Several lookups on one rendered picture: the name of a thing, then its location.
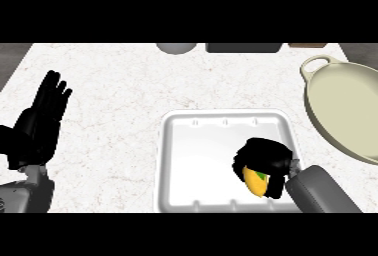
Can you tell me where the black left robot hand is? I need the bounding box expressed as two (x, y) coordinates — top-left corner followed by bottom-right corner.
(0, 69), (73, 171)

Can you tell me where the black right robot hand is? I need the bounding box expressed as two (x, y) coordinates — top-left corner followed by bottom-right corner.
(231, 137), (295, 200)

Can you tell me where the yellow lemon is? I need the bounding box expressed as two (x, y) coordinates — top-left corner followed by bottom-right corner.
(240, 165), (269, 199)

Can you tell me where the white tray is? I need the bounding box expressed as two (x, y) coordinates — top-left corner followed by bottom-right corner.
(153, 108), (305, 214)

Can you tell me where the dark grey rectangular appliance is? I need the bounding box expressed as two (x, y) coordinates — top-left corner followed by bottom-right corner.
(205, 43), (283, 54)

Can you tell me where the brown wooden object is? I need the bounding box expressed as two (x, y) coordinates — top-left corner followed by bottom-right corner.
(287, 43), (327, 48)

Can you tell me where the grey round object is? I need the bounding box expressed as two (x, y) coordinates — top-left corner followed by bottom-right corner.
(154, 43), (197, 55)

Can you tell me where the cream pot with handle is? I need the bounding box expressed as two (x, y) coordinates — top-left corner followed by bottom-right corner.
(299, 55), (378, 166)

